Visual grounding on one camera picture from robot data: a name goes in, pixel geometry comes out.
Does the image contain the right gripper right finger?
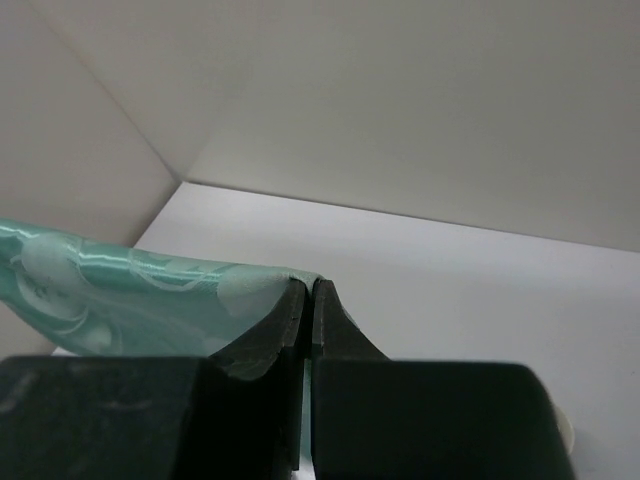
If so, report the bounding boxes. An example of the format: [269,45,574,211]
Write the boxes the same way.
[309,280,389,473]

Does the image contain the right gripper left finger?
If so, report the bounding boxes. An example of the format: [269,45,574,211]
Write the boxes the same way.
[211,280,305,473]

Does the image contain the teal satin placemat cloth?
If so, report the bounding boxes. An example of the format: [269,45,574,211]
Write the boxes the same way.
[0,217,351,466]

